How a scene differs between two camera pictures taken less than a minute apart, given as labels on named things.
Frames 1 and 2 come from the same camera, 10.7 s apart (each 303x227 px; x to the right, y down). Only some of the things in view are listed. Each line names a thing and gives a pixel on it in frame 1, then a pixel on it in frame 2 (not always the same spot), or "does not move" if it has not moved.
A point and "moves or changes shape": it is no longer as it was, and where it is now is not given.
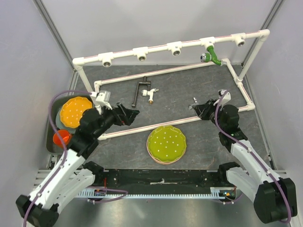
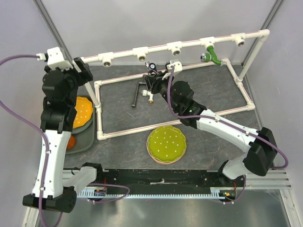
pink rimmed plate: [157, 161] does not move
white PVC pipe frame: [142, 53] does not move
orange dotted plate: [71, 111] does not move
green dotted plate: [167, 144] does not move
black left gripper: [123, 115] -> [85, 75]
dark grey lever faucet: [144, 82] does not move
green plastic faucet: [211, 56] does not move
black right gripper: [208, 105] -> [153, 82]
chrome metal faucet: [195, 101] moves or changes shape
